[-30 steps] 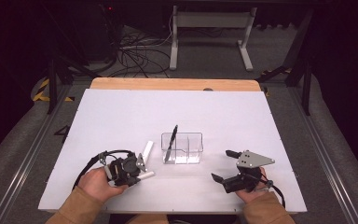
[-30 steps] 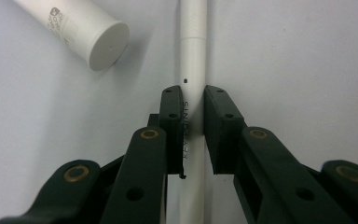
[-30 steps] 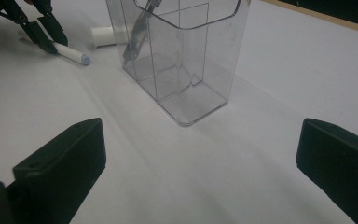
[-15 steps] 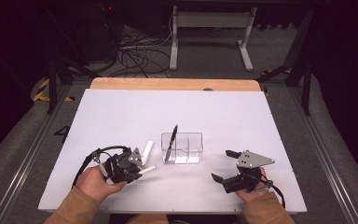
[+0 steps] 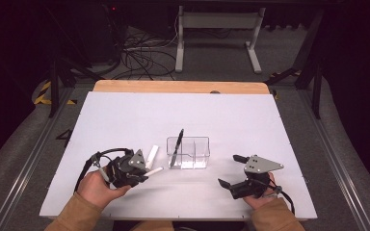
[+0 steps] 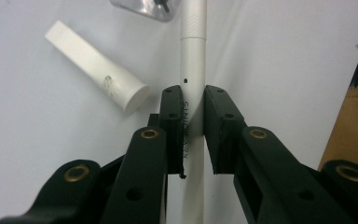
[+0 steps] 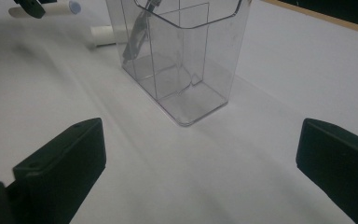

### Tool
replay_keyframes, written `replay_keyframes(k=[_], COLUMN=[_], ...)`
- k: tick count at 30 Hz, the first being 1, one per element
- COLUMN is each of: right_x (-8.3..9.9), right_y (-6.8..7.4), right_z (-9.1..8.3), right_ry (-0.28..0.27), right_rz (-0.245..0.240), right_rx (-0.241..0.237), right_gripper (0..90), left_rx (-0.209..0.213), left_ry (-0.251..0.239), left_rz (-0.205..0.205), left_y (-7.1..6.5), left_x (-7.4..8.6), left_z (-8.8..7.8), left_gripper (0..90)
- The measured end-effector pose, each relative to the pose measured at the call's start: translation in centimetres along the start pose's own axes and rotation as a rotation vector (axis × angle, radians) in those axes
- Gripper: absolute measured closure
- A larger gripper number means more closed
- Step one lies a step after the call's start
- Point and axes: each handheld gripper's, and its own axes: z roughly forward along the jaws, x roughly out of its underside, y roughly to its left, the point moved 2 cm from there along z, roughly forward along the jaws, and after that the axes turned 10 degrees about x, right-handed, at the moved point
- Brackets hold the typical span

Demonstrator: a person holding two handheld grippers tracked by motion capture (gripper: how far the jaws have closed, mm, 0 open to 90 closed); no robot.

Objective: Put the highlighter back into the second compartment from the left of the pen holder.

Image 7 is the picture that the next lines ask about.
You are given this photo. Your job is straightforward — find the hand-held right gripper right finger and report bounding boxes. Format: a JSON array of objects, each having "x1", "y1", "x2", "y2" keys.
[{"x1": 296, "y1": 118, "x2": 358, "y2": 224}]

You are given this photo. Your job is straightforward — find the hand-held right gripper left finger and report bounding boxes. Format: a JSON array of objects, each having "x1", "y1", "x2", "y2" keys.
[{"x1": 12, "y1": 117, "x2": 107, "y2": 224}]

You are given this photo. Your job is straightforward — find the white pen with blue end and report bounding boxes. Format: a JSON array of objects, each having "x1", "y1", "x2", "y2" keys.
[{"x1": 7, "y1": 0, "x2": 82, "y2": 19}]

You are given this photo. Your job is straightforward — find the black pen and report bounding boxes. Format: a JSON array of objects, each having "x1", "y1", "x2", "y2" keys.
[{"x1": 122, "y1": 0, "x2": 162, "y2": 65}]

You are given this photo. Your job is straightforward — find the clear plastic desk organizer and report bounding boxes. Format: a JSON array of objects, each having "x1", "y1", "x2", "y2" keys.
[{"x1": 105, "y1": 0, "x2": 253, "y2": 127}]

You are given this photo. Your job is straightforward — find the white eraser block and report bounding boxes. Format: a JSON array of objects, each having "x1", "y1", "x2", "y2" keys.
[{"x1": 89, "y1": 25, "x2": 129, "y2": 49}]

